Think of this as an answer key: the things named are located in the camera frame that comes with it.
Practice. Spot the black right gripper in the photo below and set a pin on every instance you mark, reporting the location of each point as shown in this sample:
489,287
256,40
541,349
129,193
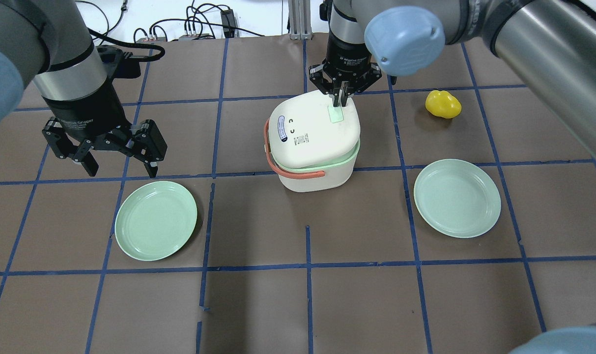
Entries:
346,55

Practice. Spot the yellow bell pepper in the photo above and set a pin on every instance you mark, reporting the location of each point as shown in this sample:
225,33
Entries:
443,104

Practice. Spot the green plate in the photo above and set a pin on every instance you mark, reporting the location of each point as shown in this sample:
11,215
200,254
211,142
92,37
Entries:
457,198
155,221

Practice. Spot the right green plate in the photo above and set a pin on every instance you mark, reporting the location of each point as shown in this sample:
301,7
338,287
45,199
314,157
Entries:
457,198

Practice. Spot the black power adapter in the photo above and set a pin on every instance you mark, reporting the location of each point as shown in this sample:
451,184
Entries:
228,23

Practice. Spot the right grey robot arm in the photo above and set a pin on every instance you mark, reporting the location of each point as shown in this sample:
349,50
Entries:
549,44

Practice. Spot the aluminium frame post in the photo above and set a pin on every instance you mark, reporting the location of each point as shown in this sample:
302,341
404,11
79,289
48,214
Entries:
299,14

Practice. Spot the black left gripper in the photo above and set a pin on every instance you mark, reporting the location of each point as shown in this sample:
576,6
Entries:
88,114

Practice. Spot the left green plate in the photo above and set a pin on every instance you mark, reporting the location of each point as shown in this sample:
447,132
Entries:
155,221

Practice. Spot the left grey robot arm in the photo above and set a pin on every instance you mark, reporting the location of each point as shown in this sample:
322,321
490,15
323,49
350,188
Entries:
46,42

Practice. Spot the white rice cooker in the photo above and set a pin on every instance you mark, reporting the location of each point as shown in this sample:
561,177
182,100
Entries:
310,144

